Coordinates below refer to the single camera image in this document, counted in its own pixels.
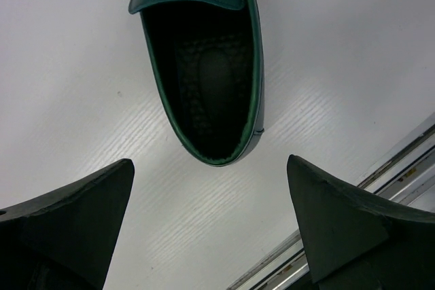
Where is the aluminium mounting rail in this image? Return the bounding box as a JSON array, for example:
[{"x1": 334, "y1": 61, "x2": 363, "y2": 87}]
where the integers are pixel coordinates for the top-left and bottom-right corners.
[{"x1": 224, "y1": 0, "x2": 435, "y2": 290}]

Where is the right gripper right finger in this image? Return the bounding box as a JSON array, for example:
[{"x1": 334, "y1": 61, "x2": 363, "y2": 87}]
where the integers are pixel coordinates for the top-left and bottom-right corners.
[{"x1": 287, "y1": 155, "x2": 434, "y2": 289}]

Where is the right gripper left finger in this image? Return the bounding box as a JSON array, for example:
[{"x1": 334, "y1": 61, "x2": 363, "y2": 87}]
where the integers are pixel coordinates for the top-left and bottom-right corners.
[{"x1": 1, "y1": 158, "x2": 135, "y2": 289}]

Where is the green metallic loafer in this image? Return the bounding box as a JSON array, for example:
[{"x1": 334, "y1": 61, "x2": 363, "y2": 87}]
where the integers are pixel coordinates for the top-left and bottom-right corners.
[{"x1": 128, "y1": 0, "x2": 264, "y2": 167}]

